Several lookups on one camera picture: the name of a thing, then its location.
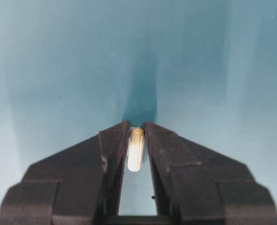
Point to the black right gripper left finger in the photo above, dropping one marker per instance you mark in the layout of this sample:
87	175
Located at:
77	186

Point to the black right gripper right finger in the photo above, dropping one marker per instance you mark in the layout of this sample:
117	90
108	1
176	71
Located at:
198	186

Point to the short wooden dowel rod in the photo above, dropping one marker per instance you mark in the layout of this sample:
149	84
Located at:
135	149

